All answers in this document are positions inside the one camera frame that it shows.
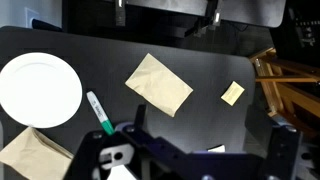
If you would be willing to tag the small white plate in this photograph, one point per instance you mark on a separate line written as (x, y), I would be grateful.
(40, 90)

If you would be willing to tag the square brown paper napkin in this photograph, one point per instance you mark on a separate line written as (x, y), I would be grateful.
(158, 85)

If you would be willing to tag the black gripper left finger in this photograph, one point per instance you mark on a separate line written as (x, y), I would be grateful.
(150, 146)

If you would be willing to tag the black equipment with white markings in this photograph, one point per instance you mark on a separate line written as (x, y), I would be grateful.
(305, 30)

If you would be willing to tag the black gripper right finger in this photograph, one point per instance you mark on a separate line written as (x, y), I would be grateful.
(283, 153)

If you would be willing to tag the green capped grey marker pen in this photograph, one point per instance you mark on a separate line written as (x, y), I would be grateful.
(100, 113)

